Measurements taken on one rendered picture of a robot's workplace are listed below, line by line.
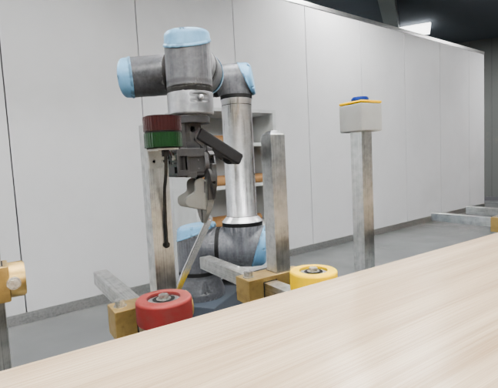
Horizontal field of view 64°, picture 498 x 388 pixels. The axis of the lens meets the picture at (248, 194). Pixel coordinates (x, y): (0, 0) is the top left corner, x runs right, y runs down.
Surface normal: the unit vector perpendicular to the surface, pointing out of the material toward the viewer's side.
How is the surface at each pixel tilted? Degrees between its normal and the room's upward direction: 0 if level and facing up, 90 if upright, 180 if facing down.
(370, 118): 90
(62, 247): 90
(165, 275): 90
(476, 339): 0
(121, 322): 90
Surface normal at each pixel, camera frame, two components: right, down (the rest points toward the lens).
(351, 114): -0.84, 0.09
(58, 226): 0.61, 0.04
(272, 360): -0.05, -1.00
